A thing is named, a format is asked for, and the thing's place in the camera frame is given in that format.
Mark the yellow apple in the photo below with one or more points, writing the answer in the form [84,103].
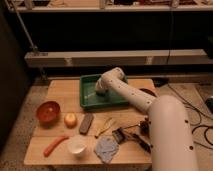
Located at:
[70,120]

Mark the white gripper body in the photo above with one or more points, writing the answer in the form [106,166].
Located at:
[101,87]

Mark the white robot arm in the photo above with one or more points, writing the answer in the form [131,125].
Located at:
[169,128]

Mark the black handled peeler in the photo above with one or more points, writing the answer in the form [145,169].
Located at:
[123,134]

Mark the red bowl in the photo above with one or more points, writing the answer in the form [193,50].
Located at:
[48,112]

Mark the white cup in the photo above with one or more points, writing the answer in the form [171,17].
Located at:
[76,146]

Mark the upper metal shelf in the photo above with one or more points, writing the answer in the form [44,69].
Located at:
[36,6]

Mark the green plastic tray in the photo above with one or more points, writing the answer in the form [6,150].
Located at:
[89,99]

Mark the orange carrot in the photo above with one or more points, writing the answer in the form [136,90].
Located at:
[50,148]

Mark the dark grape bunch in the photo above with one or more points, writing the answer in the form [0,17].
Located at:
[144,127]

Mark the blue grey cloth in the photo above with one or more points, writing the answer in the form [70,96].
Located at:
[106,148]

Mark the lower metal shelf beam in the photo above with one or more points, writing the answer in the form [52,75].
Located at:
[117,58]

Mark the brown rectangular block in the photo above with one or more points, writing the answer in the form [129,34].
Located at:
[86,123]

